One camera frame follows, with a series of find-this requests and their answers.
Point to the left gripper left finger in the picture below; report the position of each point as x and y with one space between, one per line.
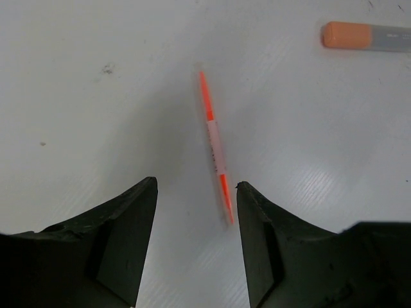
94 259

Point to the orange thin pen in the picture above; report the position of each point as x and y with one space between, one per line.
221 182

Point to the orange capped clear marker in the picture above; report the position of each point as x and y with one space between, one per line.
356 36

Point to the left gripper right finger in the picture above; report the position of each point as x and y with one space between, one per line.
292 263

